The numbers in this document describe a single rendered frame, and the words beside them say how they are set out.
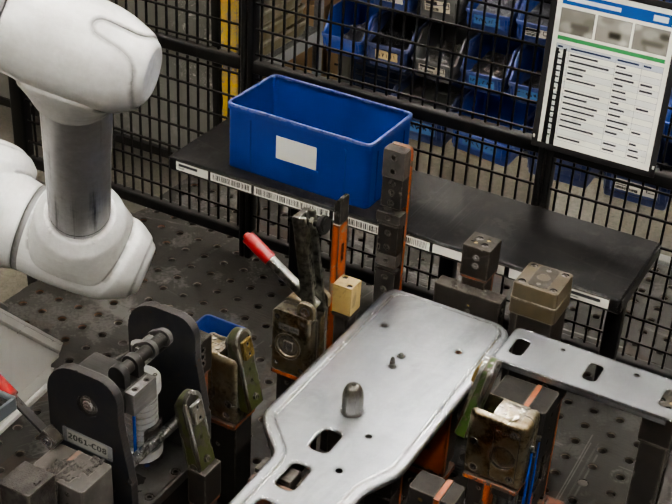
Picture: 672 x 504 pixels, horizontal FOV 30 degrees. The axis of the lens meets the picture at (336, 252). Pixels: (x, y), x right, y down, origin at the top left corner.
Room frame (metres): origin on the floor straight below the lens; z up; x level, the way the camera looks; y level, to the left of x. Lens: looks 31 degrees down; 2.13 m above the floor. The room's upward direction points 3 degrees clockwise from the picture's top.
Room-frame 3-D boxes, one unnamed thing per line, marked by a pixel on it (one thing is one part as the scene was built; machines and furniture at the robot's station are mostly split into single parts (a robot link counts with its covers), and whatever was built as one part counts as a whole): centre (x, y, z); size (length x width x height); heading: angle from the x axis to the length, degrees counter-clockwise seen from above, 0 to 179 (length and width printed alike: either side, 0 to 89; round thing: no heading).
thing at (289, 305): (1.61, 0.05, 0.88); 0.07 x 0.06 x 0.35; 62
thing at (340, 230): (1.69, 0.00, 0.95); 0.03 x 0.01 x 0.50; 152
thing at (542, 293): (1.71, -0.34, 0.88); 0.08 x 0.08 x 0.36; 62
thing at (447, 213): (2.01, -0.12, 1.02); 0.90 x 0.22 x 0.03; 62
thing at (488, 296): (1.76, -0.23, 0.85); 0.12 x 0.03 x 0.30; 62
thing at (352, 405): (1.42, -0.04, 1.02); 0.03 x 0.03 x 0.07
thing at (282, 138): (2.09, 0.04, 1.10); 0.30 x 0.17 x 0.13; 61
